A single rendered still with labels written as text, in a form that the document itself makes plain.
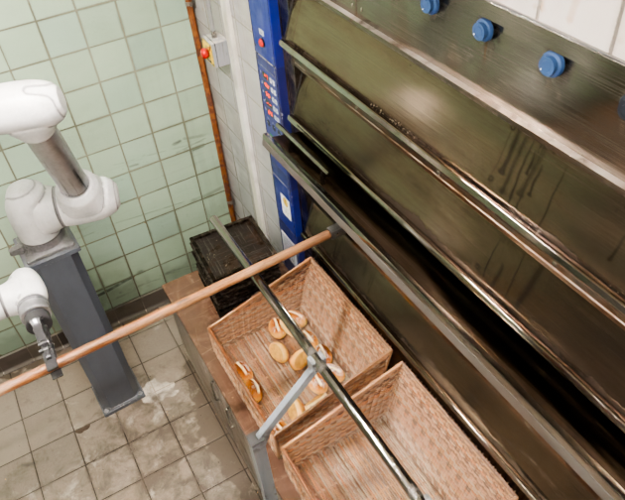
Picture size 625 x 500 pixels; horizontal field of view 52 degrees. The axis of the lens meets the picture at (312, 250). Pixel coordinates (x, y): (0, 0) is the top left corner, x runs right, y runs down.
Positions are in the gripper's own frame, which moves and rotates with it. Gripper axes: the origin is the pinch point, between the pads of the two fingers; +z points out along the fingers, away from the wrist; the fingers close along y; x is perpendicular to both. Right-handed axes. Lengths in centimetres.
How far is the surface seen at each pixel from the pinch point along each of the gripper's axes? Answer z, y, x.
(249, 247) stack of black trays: -48, 36, -79
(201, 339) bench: -35, 60, -48
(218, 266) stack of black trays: -45, 35, -64
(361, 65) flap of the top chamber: 6, -61, -100
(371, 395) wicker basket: 33, 42, -84
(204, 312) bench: -49, 60, -55
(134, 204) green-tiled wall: -122, 50, -51
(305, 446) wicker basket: 33, 50, -58
